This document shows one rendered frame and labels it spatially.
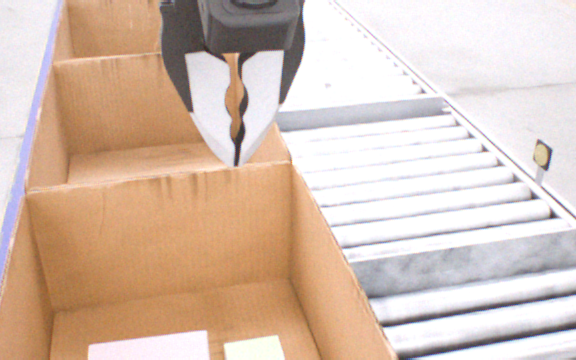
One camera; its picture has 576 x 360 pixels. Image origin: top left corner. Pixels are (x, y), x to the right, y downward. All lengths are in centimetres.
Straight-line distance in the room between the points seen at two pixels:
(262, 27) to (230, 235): 47
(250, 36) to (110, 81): 78
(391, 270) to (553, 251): 28
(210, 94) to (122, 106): 69
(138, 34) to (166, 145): 40
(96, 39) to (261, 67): 107
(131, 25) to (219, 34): 115
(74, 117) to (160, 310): 44
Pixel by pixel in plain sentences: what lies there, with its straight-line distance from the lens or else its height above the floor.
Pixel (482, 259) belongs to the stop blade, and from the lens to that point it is 108.
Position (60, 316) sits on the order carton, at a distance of 81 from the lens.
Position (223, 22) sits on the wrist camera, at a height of 131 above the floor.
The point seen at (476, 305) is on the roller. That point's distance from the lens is 106.
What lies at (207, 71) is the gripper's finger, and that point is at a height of 125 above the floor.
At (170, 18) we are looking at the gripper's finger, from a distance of 40.
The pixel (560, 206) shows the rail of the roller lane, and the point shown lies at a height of 74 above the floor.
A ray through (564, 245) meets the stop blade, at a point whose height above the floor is 78.
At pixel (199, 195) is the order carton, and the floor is 102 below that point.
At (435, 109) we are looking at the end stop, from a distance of 163.
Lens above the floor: 140
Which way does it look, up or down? 30 degrees down
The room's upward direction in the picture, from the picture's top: straight up
